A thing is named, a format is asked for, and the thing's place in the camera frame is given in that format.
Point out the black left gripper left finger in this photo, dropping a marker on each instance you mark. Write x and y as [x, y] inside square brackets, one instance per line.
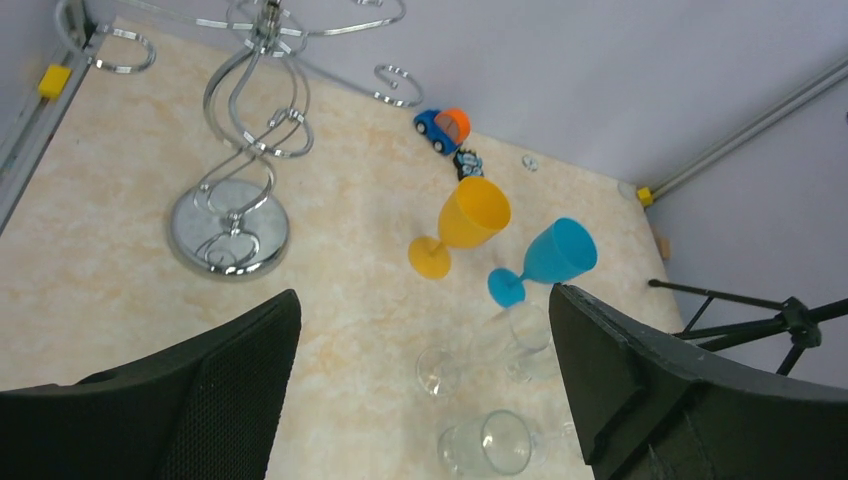
[205, 408]

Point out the yellow left corner block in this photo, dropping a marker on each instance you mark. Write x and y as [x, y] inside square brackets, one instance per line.
[54, 81]

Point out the aluminium frame rail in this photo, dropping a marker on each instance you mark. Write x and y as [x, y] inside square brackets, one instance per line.
[809, 90]

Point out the black tripod stand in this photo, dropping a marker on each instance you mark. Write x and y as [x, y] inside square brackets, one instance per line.
[801, 322]

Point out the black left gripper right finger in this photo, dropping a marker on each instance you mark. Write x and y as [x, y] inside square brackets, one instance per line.
[647, 405]

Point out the yellow plastic wine glass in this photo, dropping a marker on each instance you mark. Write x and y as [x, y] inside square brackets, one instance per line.
[475, 211]

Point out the yellow corner block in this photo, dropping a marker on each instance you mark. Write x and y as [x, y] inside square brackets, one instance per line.
[54, 81]
[645, 197]

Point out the blue plastic wine glass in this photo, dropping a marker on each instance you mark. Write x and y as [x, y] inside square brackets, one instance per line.
[560, 253]

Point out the clear wine glass front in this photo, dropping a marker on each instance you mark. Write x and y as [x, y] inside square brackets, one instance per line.
[540, 365]

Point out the blue orange toy car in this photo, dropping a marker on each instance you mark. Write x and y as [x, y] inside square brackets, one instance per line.
[445, 129]

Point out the clear wine glass back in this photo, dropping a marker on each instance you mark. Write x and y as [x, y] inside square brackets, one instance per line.
[503, 443]

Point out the clear wine glass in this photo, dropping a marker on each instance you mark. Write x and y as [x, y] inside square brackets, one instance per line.
[503, 443]
[512, 335]
[540, 365]

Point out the chrome wine glass rack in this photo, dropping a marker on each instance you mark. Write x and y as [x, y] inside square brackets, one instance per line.
[229, 224]

